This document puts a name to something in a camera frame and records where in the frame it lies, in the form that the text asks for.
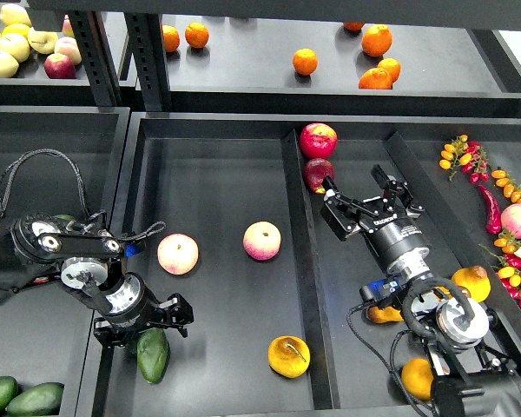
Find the yellow pear bottom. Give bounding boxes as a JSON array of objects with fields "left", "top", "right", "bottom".
[{"left": 400, "top": 357, "right": 433, "bottom": 402}]

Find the pink apple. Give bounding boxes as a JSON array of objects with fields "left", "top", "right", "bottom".
[
  {"left": 243, "top": 221, "right": 281, "bottom": 261},
  {"left": 157, "top": 234, "right": 199, "bottom": 275}
]

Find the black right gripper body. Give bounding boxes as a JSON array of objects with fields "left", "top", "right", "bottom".
[{"left": 358, "top": 196, "right": 410, "bottom": 234}]

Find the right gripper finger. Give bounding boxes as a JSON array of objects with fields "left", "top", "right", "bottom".
[
  {"left": 320, "top": 176, "right": 366, "bottom": 242},
  {"left": 371, "top": 164, "right": 425, "bottom": 219}
]

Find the red chili pepper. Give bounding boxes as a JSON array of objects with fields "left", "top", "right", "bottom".
[{"left": 477, "top": 184, "right": 502, "bottom": 235}]

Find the orange red cherry tomato bunch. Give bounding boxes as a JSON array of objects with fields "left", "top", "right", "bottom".
[{"left": 439, "top": 135, "right": 489, "bottom": 184}]

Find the large orange right shelf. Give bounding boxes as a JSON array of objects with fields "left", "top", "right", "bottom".
[{"left": 361, "top": 24, "right": 393, "bottom": 57}]

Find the black shelf upright post right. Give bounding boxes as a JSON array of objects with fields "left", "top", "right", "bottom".
[{"left": 124, "top": 12, "right": 172, "bottom": 112}]

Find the black upper right shelf tray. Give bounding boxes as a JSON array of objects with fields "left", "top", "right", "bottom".
[{"left": 166, "top": 17, "right": 521, "bottom": 117}]

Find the dark green avocado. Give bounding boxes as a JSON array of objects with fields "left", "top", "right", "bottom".
[{"left": 136, "top": 328, "right": 170, "bottom": 384}]

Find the black shelf tray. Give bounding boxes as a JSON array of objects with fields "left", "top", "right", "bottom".
[
  {"left": 166, "top": 17, "right": 521, "bottom": 117},
  {"left": 0, "top": 11, "right": 142, "bottom": 109}
]

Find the pink apple centre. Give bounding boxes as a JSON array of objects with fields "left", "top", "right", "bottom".
[{"left": 243, "top": 221, "right": 281, "bottom": 261}]

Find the black produce bin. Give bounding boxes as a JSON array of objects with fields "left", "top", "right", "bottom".
[
  {"left": 74, "top": 111, "right": 521, "bottom": 417},
  {"left": 0, "top": 106, "right": 129, "bottom": 416}
]

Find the black middle produce bin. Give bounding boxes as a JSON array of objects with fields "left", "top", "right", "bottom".
[{"left": 74, "top": 111, "right": 521, "bottom": 417}]

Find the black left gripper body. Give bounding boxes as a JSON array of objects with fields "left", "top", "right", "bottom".
[{"left": 112, "top": 300, "right": 174, "bottom": 332}]

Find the orange under top shelf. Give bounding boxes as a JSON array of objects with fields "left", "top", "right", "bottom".
[{"left": 343, "top": 22, "right": 365, "bottom": 32}]

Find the orange cherry tomato string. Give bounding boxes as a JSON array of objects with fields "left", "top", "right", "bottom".
[{"left": 490, "top": 167, "right": 521, "bottom": 211}]

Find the orange behind front right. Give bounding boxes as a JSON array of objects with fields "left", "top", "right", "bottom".
[{"left": 377, "top": 57, "right": 401, "bottom": 83}]

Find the red apple on left shelf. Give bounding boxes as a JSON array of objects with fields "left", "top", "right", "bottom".
[{"left": 44, "top": 53, "right": 76, "bottom": 79}]

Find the pink apple left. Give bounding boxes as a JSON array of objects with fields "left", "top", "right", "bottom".
[{"left": 157, "top": 234, "right": 199, "bottom": 275}]

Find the black shelf upright post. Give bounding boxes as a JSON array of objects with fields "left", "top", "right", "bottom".
[
  {"left": 68, "top": 10, "right": 122, "bottom": 107},
  {"left": 124, "top": 12, "right": 172, "bottom": 112}
]

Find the black upper left shelf tray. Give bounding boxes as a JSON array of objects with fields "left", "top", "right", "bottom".
[{"left": 0, "top": 11, "right": 142, "bottom": 109}]

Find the pale yellow apple front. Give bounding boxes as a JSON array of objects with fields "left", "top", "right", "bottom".
[{"left": 0, "top": 50, "right": 20, "bottom": 80}]

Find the pale peach on left shelf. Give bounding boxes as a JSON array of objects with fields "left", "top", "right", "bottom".
[{"left": 54, "top": 36, "right": 82, "bottom": 66}]

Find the pink peach right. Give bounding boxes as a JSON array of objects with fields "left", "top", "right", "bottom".
[{"left": 500, "top": 203, "right": 521, "bottom": 240}]

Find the mixed cherry tomato cluster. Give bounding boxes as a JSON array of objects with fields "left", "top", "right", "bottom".
[{"left": 479, "top": 229, "right": 521, "bottom": 309}]

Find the bright red apple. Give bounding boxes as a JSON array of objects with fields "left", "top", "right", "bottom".
[{"left": 300, "top": 122, "right": 338, "bottom": 159}]

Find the orange centre shelf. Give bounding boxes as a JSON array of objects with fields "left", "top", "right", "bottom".
[{"left": 292, "top": 48, "right": 319, "bottom": 76}]

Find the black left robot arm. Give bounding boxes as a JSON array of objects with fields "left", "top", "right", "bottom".
[{"left": 0, "top": 149, "right": 194, "bottom": 348}]

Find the yellow pear with brown top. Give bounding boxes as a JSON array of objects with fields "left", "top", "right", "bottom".
[{"left": 452, "top": 266, "right": 491, "bottom": 302}]

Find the orange far left shelf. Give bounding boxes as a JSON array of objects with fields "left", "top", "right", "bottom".
[{"left": 162, "top": 25, "right": 181, "bottom": 53}]

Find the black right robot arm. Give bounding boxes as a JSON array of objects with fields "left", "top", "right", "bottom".
[{"left": 320, "top": 165, "right": 521, "bottom": 416}]

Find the green avocado top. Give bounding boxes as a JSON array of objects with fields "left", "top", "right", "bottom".
[{"left": 54, "top": 214, "right": 76, "bottom": 222}]

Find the black shelf upright post left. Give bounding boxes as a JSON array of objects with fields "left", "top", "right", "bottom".
[{"left": 68, "top": 10, "right": 122, "bottom": 107}]

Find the black left produce bin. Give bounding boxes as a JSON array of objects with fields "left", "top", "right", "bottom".
[{"left": 0, "top": 106, "right": 129, "bottom": 416}]

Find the orange front right shelf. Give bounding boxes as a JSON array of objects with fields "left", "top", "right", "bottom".
[{"left": 358, "top": 68, "right": 393, "bottom": 89}]

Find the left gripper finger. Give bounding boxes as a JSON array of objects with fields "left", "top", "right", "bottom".
[
  {"left": 158, "top": 293, "right": 194, "bottom": 337},
  {"left": 92, "top": 317, "right": 135, "bottom": 348}
]

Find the dark red apple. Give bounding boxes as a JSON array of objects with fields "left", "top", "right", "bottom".
[{"left": 303, "top": 158, "right": 335, "bottom": 195}]

